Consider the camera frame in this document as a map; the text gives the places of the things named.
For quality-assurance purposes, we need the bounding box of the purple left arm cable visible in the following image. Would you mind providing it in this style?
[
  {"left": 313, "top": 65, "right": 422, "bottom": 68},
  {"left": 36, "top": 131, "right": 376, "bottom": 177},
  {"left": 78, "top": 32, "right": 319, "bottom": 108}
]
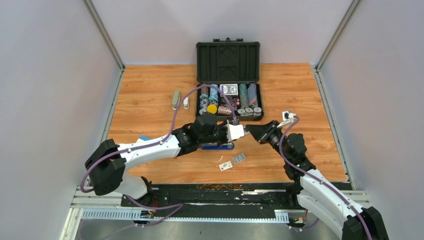
[{"left": 80, "top": 84, "right": 239, "bottom": 194}]

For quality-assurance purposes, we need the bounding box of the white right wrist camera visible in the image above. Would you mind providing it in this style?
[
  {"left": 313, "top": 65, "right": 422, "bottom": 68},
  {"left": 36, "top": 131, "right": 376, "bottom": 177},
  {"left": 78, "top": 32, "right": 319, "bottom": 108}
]
[{"left": 277, "top": 110, "right": 296, "bottom": 129}]

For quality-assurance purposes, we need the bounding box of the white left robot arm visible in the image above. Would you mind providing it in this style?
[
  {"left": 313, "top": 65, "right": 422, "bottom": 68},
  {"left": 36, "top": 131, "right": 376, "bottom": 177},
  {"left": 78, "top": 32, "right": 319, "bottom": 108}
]
[{"left": 85, "top": 113, "right": 236, "bottom": 207}]

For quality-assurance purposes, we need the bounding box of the blue stapler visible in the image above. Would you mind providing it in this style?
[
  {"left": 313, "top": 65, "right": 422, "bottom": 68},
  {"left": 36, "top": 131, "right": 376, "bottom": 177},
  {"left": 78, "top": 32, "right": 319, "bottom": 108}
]
[{"left": 200, "top": 142, "right": 235, "bottom": 150}]

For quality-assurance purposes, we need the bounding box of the black poker chip case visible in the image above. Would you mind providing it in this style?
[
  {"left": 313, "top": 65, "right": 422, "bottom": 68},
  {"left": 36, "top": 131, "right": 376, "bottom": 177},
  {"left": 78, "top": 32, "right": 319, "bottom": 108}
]
[{"left": 195, "top": 38, "right": 265, "bottom": 121}]

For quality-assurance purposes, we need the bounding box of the yellow poker chip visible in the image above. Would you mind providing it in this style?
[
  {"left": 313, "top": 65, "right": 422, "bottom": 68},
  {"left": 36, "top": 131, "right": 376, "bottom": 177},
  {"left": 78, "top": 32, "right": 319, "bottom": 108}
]
[{"left": 206, "top": 104, "right": 218, "bottom": 114}]

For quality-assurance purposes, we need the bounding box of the grey-green stapler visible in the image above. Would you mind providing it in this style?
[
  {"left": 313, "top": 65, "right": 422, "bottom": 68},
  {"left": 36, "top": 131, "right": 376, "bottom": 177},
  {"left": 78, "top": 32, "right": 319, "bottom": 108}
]
[{"left": 171, "top": 90, "right": 181, "bottom": 110}]

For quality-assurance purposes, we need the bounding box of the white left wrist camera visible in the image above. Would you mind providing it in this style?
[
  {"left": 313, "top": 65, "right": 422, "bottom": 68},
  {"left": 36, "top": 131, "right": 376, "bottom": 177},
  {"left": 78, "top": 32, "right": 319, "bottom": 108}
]
[{"left": 226, "top": 124, "right": 245, "bottom": 142}]

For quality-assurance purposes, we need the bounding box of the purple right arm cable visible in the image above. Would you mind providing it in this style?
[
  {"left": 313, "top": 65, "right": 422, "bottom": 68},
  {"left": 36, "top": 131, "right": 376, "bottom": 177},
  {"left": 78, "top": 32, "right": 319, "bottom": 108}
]
[{"left": 278, "top": 115, "right": 374, "bottom": 240}]

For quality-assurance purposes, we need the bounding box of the blue playing card deck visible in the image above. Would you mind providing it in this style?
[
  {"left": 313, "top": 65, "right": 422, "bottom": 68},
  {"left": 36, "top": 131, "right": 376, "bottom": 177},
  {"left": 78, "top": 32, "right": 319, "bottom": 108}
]
[{"left": 219, "top": 84, "right": 239, "bottom": 97}]

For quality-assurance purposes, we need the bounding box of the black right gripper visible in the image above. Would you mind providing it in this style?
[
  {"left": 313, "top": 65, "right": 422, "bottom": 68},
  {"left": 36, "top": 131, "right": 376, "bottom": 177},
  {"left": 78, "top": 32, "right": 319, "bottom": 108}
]
[{"left": 245, "top": 120, "right": 291, "bottom": 163}]

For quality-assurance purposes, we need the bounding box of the white and blue staple box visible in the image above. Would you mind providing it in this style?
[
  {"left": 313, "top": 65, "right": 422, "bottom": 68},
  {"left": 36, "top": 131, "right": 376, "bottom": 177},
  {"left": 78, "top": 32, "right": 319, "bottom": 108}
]
[{"left": 136, "top": 135, "right": 150, "bottom": 143}]

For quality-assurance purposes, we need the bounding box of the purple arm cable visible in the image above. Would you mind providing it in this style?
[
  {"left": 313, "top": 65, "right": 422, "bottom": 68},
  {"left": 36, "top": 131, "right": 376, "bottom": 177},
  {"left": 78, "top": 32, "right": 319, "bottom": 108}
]
[
  {"left": 80, "top": 84, "right": 239, "bottom": 194},
  {"left": 278, "top": 115, "right": 374, "bottom": 240}
]

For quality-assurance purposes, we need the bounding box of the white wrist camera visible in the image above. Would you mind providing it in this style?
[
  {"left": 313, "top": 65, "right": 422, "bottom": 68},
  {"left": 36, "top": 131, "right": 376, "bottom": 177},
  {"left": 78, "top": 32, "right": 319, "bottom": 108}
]
[
  {"left": 277, "top": 110, "right": 296, "bottom": 129},
  {"left": 226, "top": 124, "right": 245, "bottom": 142}
]

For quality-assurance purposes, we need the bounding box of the aluminium slotted rail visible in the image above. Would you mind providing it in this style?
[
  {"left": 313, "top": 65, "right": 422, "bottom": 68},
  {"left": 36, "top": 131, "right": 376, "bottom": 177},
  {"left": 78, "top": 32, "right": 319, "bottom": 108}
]
[{"left": 81, "top": 207, "right": 290, "bottom": 223}]

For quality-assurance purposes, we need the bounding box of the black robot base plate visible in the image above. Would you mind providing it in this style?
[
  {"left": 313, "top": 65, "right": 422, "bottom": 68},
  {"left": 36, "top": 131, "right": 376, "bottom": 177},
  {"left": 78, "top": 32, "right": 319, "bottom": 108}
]
[{"left": 136, "top": 182, "right": 306, "bottom": 219}]

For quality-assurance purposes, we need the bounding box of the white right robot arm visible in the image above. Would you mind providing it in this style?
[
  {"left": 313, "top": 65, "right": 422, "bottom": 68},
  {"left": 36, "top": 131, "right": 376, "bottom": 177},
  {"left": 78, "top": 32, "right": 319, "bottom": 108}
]
[{"left": 246, "top": 120, "right": 389, "bottom": 240}]

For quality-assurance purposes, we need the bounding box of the small white stapler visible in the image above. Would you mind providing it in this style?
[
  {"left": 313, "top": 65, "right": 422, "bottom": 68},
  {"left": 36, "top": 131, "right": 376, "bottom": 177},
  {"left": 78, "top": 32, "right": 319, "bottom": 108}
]
[{"left": 183, "top": 97, "right": 190, "bottom": 110}]

